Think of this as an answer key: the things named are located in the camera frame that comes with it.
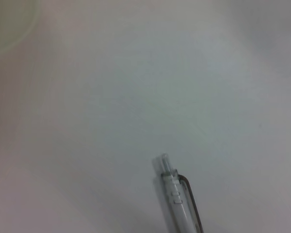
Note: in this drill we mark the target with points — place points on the grey white pen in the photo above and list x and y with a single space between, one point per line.
179 208

